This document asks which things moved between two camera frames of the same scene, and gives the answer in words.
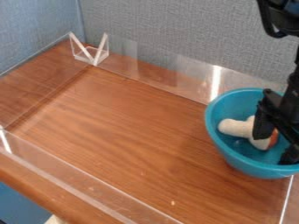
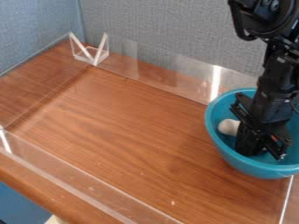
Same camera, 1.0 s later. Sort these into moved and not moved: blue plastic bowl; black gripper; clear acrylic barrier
Moved: black gripper
Not moved: blue plastic bowl; clear acrylic barrier
